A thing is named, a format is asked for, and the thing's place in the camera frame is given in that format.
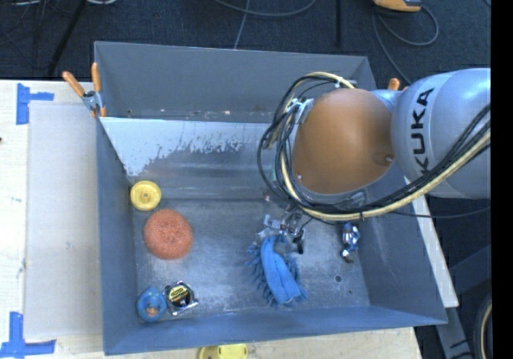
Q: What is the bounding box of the blue fringed microfibre cloth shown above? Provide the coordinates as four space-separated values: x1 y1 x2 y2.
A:
244 233 309 309

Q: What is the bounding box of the blue and white toy figure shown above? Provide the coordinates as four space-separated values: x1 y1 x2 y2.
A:
339 222 362 264

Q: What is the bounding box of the orange round scrubber sponge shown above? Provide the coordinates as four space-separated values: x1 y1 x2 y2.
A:
142 208 195 260

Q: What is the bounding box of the yellow plastic disc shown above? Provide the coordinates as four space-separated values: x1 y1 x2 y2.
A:
129 179 163 212

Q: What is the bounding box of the grey metal bin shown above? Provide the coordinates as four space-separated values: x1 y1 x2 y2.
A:
92 40 450 357

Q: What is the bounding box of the blue round toy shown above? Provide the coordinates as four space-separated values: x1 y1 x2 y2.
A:
135 286 168 324

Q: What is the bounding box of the pale wood flat board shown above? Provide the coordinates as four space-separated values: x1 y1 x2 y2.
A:
22 100 106 345

